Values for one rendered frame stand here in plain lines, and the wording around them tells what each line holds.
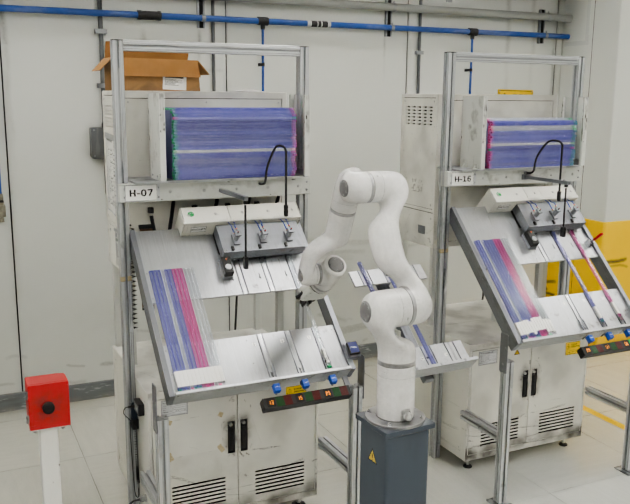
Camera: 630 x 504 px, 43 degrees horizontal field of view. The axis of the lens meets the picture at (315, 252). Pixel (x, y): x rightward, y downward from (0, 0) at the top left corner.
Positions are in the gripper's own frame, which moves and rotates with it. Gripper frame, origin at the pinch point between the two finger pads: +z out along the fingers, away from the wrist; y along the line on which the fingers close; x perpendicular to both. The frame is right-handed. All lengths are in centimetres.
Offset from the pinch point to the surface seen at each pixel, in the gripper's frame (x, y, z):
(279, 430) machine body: 38, 7, 41
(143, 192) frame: -48, 55, -5
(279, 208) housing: -41.4, 0.3, 0.6
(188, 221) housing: -38, 39, 0
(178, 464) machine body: 43, 49, 45
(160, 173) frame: -52, 50, -12
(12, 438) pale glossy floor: -8, 100, 164
